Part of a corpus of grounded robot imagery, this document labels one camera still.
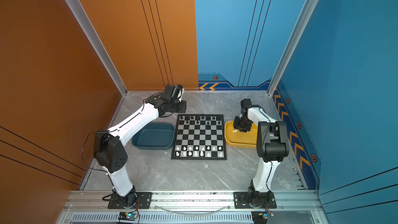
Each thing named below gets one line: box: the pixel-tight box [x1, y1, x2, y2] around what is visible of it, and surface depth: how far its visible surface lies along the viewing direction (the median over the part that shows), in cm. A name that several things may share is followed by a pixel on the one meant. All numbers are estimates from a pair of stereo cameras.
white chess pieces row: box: [175, 145, 224, 158], surface depth 89 cm
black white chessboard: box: [171, 114, 227, 161], surface depth 94 cm
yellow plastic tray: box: [224, 120, 258, 149], surface depth 91 cm
